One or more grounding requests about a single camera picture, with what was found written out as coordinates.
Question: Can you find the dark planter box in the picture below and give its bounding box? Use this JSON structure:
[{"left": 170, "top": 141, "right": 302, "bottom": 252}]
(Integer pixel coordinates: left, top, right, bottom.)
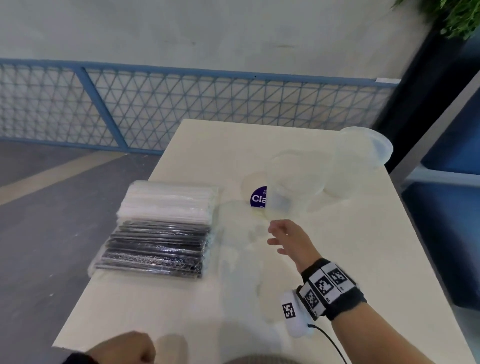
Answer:
[{"left": 371, "top": 28, "right": 480, "bottom": 175}]

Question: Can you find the pack of black straws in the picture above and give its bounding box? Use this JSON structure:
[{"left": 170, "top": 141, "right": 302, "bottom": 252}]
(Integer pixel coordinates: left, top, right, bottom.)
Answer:
[{"left": 93, "top": 221, "right": 213, "bottom": 280}]

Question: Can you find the green fern plant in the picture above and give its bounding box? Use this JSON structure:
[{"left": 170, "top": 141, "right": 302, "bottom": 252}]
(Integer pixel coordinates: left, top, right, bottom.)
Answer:
[{"left": 391, "top": 0, "right": 480, "bottom": 40}]

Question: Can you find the blue mesh fence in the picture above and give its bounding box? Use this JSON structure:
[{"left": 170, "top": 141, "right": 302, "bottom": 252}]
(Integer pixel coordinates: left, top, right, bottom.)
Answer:
[{"left": 0, "top": 57, "right": 401, "bottom": 157}]

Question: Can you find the black right camera cable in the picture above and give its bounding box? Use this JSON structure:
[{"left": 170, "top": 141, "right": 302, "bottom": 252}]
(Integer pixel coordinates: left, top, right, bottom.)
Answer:
[{"left": 307, "top": 323, "right": 352, "bottom": 364}]

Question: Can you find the person's left hand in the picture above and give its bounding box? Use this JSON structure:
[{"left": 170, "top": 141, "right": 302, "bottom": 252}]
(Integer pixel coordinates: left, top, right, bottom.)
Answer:
[{"left": 84, "top": 330, "right": 157, "bottom": 364}]

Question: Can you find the blue bench back cushion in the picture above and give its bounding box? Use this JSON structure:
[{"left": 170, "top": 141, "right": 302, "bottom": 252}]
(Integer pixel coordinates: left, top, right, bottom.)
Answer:
[{"left": 419, "top": 86, "right": 480, "bottom": 177}]

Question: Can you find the pack of white straws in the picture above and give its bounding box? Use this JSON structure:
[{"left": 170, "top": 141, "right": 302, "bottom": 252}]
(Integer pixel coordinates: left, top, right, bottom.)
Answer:
[{"left": 116, "top": 180, "right": 219, "bottom": 228}]

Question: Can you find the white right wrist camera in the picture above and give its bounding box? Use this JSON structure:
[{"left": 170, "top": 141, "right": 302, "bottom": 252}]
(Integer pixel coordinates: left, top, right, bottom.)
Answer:
[{"left": 278, "top": 290, "right": 318, "bottom": 338}]

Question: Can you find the person's right forearm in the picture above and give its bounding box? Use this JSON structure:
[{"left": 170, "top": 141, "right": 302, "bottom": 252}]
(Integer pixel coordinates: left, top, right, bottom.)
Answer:
[{"left": 329, "top": 299, "right": 475, "bottom": 364}]

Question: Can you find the black right wristband with markers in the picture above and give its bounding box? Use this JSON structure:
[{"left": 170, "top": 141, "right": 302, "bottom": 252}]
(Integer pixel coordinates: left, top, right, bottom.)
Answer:
[{"left": 296, "top": 257, "right": 368, "bottom": 322}]

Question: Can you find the person's right hand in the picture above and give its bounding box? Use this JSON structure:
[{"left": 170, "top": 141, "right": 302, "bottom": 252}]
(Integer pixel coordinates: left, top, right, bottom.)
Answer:
[{"left": 266, "top": 219, "right": 322, "bottom": 274}]

